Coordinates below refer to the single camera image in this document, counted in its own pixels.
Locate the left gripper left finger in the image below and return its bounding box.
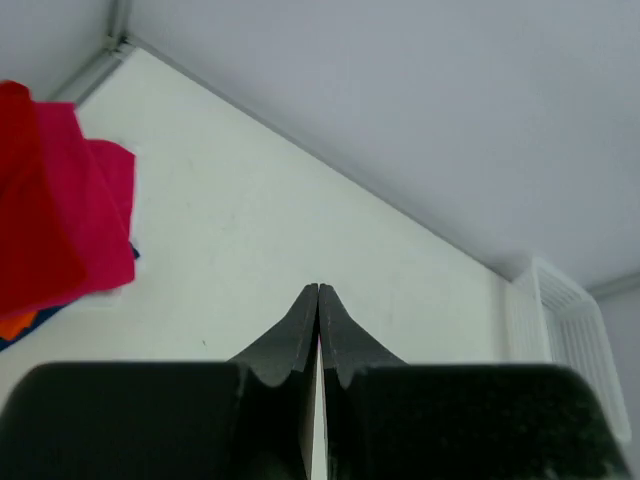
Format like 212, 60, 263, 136
1, 284, 319, 479

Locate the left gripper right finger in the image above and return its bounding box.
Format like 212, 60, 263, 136
317, 284, 631, 479

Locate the red t shirt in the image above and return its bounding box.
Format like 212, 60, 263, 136
1, 81, 86, 320

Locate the white plastic basket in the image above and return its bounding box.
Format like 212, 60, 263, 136
506, 257, 632, 444

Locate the folded orange t shirt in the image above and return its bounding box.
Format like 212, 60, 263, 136
0, 312, 37, 341

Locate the folded pink t shirt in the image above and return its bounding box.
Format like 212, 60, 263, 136
35, 102, 135, 306

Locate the left aluminium frame post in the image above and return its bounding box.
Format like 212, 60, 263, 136
105, 0, 132, 52

